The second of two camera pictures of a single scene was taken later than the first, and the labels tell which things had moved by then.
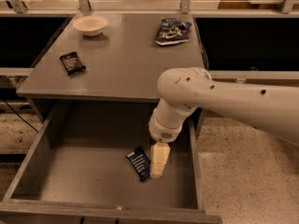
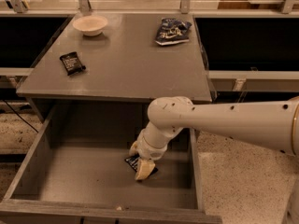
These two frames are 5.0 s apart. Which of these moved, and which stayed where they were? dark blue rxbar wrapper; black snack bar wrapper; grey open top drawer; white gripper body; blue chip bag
Moved: dark blue rxbar wrapper; white gripper body
Stayed: black snack bar wrapper; blue chip bag; grey open top drawer
